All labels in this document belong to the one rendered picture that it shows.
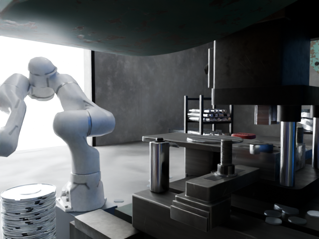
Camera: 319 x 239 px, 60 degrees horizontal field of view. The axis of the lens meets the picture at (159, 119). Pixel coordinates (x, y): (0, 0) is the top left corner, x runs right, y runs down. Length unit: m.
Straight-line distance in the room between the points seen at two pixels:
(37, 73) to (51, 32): 1.02
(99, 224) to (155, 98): 6.27
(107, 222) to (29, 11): 0.43
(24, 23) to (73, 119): 0.85
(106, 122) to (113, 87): 4.84
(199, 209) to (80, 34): 0.25
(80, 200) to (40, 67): 0.56
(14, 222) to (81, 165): 0.75
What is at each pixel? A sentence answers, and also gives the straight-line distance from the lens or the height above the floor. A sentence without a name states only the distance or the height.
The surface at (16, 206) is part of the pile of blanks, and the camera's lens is 1.72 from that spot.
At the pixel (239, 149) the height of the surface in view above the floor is 0.78.
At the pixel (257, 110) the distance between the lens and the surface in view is 0.56.
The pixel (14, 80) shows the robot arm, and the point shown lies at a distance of 1.28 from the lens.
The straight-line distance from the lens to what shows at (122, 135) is 6.13.
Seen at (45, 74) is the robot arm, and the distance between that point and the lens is 1.26.
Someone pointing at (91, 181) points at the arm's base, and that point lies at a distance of 1.12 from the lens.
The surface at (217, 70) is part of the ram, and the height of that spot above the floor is 0.92.
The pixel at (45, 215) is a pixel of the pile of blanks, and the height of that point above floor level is 0.24.
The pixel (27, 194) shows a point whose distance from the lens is 1.77.
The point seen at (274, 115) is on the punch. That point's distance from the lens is 0.56.
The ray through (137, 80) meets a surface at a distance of 6.39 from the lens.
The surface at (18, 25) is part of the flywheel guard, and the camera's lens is 0.24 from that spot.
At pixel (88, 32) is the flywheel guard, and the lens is 0.24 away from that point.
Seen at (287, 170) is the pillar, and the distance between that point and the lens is 0.47.
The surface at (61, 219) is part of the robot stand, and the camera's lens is 1.21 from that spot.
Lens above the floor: 0.86
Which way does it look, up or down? 3 degrees down
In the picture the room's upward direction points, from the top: straight up
